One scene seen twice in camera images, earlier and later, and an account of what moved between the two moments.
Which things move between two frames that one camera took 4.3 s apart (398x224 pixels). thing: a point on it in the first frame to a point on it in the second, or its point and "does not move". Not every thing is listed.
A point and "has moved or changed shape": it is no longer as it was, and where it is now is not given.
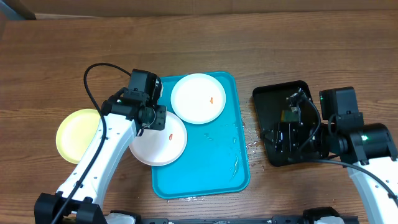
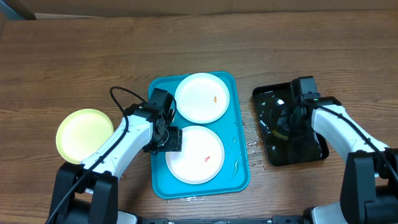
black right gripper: [285, 134] to [286, 125]
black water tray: [285, 111] does not move
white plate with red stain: [160, 147] has moved or changed shape
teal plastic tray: [214, 160] does not move
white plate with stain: [198, 98] does not move
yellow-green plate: [77, 133] does not move
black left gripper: [160, 123] to [175, 143]
